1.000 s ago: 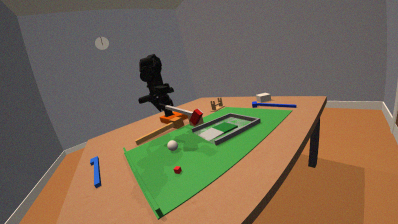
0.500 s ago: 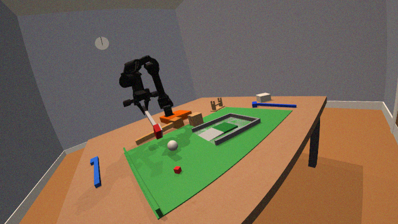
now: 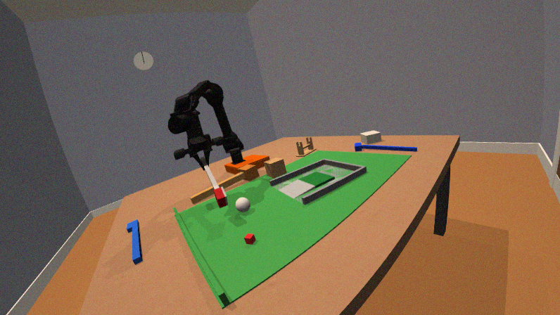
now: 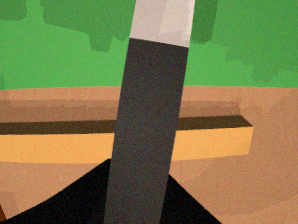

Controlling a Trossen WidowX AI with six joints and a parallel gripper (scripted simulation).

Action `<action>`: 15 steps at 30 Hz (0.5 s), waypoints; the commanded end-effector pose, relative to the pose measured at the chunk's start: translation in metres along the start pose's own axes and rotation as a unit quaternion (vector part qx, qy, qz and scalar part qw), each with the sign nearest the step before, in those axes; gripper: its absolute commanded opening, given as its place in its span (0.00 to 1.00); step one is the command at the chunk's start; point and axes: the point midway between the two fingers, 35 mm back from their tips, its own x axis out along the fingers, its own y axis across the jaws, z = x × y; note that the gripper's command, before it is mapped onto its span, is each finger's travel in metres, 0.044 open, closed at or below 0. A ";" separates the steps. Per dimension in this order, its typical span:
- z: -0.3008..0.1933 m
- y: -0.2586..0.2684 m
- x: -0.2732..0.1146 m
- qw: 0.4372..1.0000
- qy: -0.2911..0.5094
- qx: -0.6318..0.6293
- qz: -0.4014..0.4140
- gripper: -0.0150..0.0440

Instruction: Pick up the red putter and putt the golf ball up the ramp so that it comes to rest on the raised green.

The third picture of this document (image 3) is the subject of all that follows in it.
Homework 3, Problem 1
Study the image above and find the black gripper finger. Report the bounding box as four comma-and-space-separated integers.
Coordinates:
203, 149, 212, 166
189, 153, 205, 171

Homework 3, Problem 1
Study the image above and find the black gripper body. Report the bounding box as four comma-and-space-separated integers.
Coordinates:
173, 127, 225, 160

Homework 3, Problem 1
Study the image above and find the white ball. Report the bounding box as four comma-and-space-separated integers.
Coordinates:
236, 198, 250, 212

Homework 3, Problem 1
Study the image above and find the green putting mat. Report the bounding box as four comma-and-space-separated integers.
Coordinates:
174, 150, 412, 309

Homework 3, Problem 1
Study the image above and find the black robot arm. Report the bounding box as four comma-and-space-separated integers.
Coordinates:
168, 80, 245, 165

